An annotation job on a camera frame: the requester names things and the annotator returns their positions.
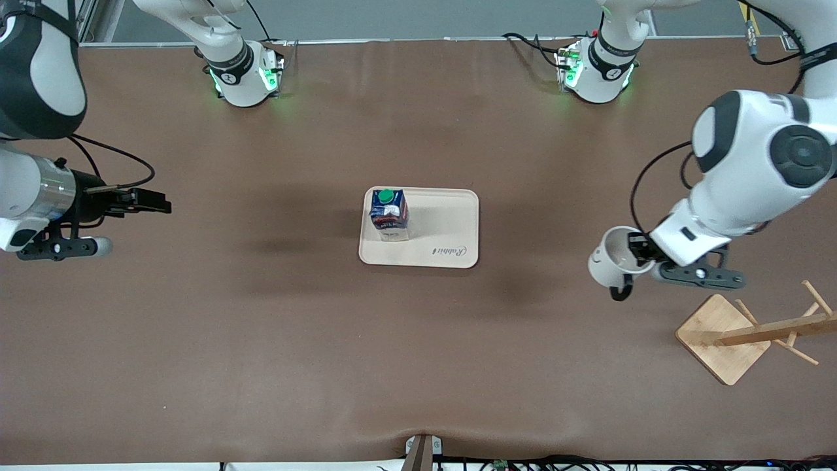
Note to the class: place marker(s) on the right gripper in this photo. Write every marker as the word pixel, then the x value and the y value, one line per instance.
pixel 89 195

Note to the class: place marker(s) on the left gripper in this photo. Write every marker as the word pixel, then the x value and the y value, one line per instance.
pixel 639 247

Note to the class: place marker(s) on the blue milk carton green cap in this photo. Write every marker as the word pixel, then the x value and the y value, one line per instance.
pixel 389 216

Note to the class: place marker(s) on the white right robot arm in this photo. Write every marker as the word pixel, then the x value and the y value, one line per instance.
pixel 39 78

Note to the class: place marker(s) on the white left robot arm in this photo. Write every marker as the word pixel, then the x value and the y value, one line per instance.
pixel 752 170

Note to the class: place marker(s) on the wooden cup rack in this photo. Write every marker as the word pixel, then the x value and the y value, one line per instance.
pixel 722 340

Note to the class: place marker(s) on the brown table mat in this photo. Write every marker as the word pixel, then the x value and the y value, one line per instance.
pixel 261 360

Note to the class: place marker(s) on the beige rectangular tray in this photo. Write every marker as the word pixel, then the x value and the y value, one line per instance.
pixel 438 229

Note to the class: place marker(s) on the aluminium frame profile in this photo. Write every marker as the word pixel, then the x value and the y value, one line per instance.
pixel 88 23

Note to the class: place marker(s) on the grey front camera mount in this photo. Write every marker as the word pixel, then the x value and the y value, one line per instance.
pixel 424 451

